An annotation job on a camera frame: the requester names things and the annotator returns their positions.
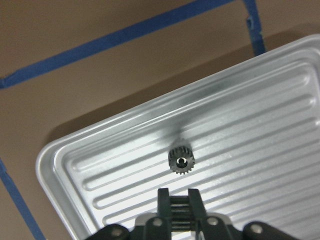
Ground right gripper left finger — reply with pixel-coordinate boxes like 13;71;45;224
93;188;172;240

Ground small black bearing gear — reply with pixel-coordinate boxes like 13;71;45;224
168;138;195;175

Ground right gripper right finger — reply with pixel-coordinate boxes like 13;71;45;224
187;187;320;240

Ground silver metal tray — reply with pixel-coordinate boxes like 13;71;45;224
35;34;320;240

